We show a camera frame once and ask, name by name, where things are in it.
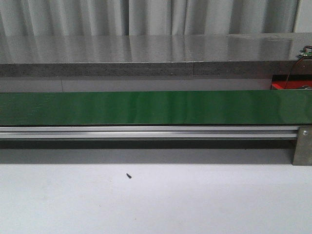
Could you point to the green conveyor belt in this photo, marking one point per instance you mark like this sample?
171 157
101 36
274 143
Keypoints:
254 107

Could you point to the grey stone counter shelf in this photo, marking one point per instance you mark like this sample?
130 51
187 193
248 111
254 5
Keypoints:
118 56

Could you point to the red plastic tray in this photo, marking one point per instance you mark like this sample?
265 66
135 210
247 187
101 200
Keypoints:
280 82

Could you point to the grey pleated curtain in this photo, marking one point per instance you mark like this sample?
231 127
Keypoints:
145 17

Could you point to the small green circuit board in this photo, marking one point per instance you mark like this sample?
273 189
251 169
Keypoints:
305 53

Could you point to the aluminium conveyor side rail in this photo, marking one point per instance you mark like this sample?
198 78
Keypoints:
83 132

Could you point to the steel conveyor end bracket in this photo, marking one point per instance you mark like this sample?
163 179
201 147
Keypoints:
303 150

